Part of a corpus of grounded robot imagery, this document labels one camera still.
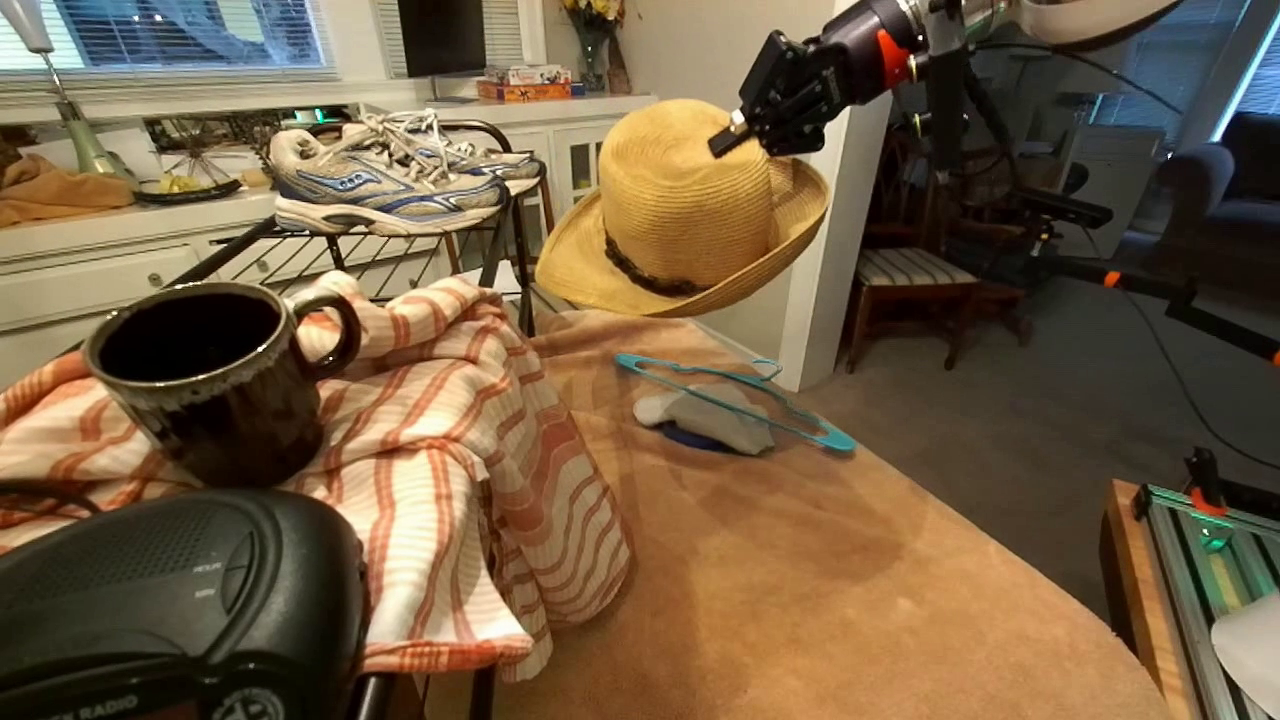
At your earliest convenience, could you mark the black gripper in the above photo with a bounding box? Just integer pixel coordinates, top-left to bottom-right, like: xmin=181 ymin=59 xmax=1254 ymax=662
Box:
xmin=703 ymin=5 xmax=893 ymax=160

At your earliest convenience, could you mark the woven straw hat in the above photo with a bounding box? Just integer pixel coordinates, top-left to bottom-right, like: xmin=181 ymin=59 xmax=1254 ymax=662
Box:
xmin=532 ymin=98 xmax=831 ymax=322

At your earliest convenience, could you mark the orange white striped tea towel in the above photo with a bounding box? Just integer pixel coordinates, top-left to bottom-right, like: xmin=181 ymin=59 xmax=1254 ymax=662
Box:
xmin=0 ymin=272 xmax=636 ymax=687

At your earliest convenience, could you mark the dark brown ceramic mug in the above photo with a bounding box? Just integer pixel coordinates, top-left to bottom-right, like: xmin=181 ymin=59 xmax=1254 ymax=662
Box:
xmin=78 ymin=282 xmax=369 ymax=494

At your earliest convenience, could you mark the black metal shoe rack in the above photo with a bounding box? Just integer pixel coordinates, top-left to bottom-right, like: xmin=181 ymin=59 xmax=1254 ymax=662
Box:
xmin=131 ymin=118 xmax=564 ymax=340

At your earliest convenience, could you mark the white glass door cabinet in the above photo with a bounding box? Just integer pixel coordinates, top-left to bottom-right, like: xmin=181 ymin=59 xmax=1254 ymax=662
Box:
xmin=431 ymin=92 xmax=662 ymax=310

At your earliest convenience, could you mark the vase with yellow flowers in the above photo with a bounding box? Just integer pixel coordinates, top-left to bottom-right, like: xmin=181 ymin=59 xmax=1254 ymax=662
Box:
xmin=559 ymin=0 xmax=630 ymax=98

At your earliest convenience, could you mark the orange box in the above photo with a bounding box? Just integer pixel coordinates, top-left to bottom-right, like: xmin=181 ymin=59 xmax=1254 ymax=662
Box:
xmin=472 ymin=59 xmax=575 ymax=107

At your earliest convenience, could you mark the teal clothes hanger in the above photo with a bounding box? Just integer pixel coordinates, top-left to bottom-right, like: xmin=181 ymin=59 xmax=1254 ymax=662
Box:
xmin=611 ymin=347 xmax=860 ymax=459

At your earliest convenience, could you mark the white and blue cloth item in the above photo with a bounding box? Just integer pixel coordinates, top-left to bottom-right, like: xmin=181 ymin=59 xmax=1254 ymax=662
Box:
xmin=630 ymin=383 xmax=779 ymax=459

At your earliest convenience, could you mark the white sneaker with laces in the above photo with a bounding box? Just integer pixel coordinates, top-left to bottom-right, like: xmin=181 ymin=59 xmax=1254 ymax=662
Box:
xmin=336 ymin=103 xmax=547 ymax=190

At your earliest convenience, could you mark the white sneaker with blue stripes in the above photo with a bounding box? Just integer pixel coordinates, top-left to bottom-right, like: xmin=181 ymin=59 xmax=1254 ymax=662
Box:
xmin=265 ymin=122 xmax=508 ymax=236

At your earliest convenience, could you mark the blue armchair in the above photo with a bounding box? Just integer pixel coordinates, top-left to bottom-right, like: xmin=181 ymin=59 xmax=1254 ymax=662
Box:
xmin=1154 ymin=113 xmax=1280 ymax=272

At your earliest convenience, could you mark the dark plate with food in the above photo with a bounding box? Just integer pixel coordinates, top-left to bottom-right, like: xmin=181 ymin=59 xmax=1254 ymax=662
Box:
xmin=131 ymin=169 xmax=246 ymax=207

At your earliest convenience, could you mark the white framed window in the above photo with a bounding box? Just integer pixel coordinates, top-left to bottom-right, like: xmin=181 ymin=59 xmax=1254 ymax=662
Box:
xmin=0 ymin=0 xmax=336 ymax=76

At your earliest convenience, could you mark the green glass lamp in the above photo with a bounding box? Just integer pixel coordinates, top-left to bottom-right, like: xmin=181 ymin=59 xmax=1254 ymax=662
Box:
xmin=0 ymin=0 xmax=131 ymax=179

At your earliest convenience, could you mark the brown cloth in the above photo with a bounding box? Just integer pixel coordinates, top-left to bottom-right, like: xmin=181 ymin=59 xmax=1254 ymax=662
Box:
xmin=0 ymin=153 xmax=137 ymax=231

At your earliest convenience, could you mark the black portable radio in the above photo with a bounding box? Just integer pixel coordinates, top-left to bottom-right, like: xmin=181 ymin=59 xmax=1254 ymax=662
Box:
xmin=0 ymin=489 xmax=375 ymax=720

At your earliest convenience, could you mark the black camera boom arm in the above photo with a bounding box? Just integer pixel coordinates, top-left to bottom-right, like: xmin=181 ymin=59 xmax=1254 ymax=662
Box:
xmin=933 ymin=51 xmax=1280 ymax=365

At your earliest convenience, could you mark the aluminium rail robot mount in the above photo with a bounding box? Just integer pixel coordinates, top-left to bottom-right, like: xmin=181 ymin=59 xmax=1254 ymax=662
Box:
xmin=1133 ymin=477 xmax=1280 ymax=720

